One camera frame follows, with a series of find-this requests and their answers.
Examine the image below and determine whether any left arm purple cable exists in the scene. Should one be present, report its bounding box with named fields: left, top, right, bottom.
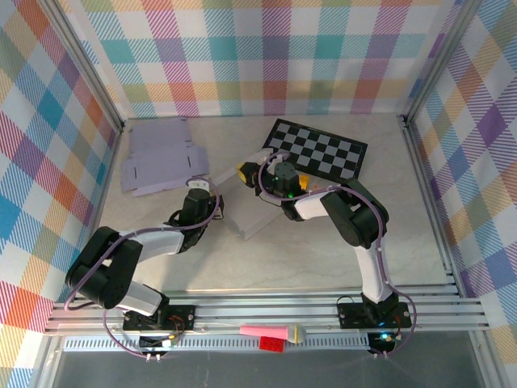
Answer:
left=63, top=177, right=225, bottom=361

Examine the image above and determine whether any wide aluminium frame rail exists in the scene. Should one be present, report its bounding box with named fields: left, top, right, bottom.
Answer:
left=43, top=289, right=493, bottom=337

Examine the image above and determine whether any lilac paper box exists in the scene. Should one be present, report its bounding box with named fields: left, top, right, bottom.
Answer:
left=120, top=117, right=212, bottom=198

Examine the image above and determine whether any large red toy brick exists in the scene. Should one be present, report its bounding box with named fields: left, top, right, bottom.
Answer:
left=258, top=335, right=286, bottom=354

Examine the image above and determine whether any pink toy microphone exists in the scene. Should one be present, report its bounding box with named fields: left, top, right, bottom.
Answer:
left=239, top=323, right=308, bottom=346

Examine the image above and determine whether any white paper box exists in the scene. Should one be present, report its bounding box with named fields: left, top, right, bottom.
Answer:
left=209, top=147, right=292, bottom=243

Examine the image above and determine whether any narrow aluminium frame rail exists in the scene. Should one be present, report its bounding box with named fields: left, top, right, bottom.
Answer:
left=397, top=115, right=465, bottom=298
left=86, top=123, right=125, bottom=235

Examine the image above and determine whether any black grey chessboard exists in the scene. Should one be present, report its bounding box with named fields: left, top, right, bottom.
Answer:
left=262, top=118, right=369, bottom=188

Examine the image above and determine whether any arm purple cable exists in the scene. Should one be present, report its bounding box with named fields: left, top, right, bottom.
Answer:
left=257, top=151, right=419, bottom=361
left=63, top=177, right=225, bottom=361

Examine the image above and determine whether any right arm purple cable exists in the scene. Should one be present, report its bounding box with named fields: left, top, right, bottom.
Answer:
left=257, top=151, right=419, bottom=361

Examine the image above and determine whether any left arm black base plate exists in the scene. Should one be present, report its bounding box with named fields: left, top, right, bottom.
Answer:
left=122, top=303, right=197, bottom=333

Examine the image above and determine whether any slotted grey cable duct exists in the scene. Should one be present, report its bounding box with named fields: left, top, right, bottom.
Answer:
left=63, top=337, right=373, bottom=352

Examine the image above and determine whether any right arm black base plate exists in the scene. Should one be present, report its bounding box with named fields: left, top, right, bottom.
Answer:
left=336, top=301, right=414, bottom=331

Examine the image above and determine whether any aluminium frame post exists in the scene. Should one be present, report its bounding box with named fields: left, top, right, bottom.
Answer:
left=401, top=0, right=484, bottom=126
left=38, top=0, right=125, bottom=134

